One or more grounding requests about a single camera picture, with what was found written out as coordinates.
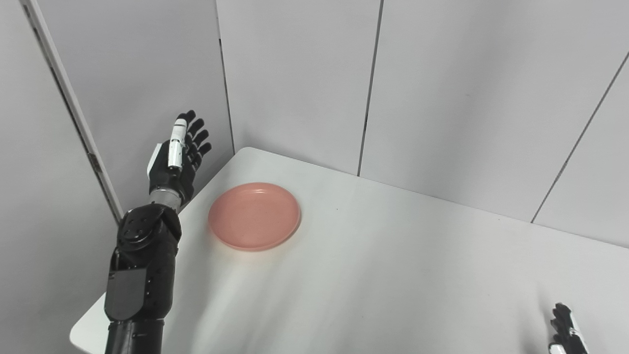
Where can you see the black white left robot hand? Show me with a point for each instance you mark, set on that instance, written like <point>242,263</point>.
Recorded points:
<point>169,172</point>

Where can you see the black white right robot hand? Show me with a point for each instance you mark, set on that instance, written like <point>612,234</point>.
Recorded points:
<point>565,329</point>

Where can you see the pink round plate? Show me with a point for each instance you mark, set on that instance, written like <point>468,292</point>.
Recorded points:
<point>254,216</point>

